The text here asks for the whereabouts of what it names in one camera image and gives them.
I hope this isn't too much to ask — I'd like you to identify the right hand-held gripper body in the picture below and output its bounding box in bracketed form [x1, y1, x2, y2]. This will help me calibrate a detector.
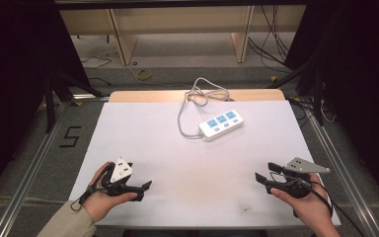
[265, 157, 332, 199]

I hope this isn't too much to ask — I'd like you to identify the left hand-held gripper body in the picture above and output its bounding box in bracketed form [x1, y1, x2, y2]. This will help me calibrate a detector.
[101, 157, 145, 202]

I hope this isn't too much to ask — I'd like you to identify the person's left hand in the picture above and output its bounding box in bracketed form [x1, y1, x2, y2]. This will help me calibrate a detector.
[83, 161, 138, 223]

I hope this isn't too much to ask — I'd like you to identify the person's right hand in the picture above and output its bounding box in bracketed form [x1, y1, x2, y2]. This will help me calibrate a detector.
[269, 174, 335, 233]

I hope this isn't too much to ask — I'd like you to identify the white table cover board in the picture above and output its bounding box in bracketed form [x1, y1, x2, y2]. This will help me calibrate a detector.
[68, 100, 341, 228]

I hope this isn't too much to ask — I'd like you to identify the white power strip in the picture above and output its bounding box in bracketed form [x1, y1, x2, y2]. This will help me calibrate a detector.
[198, 109, 245, 143]

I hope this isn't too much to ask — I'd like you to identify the black metal stand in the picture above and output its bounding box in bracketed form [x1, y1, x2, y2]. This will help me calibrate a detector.
[268, 60, 328, 126]
[42, 70, 105, 134]

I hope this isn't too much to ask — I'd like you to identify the yellow tape roll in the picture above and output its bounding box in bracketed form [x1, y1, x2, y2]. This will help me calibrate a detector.
[135, 67, 153, 82]

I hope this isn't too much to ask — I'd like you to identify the dark curtain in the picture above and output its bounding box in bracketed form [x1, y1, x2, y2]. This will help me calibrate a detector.
[0, 0, 92, 206]
[284, 0, 379, 211]

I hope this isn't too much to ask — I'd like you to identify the aluminium floor rail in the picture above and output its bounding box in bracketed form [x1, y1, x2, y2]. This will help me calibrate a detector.
[0, 101, 70, 237]
[304, 102, 378, 237]

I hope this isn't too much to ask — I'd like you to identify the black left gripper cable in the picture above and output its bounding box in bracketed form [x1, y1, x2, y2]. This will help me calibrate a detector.
[70, 186, 97, 212]

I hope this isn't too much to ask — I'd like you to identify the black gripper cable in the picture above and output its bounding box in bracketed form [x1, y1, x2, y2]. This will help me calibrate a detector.
[304, 179, 367, 237]
[70, 186, 97, 212]

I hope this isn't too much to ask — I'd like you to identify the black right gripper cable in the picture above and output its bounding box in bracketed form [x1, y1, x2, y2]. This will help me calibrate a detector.
[304, 179, 367, 237]

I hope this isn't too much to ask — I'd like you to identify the grey power strip cable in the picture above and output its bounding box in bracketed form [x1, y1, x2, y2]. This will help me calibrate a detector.
[177, 76, 232, 140]

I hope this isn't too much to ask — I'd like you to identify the thin black floor cable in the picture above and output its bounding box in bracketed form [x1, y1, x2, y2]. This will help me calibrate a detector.
[79, 48, 118, 71]

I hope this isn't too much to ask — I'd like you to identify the bundle of black floor cables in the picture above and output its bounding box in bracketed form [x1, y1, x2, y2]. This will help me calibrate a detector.
[247, 4, 298, 74]

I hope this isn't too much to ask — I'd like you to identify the wooden desk frame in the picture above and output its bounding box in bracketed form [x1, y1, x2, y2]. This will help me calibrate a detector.
[58, 3, 308, 66]

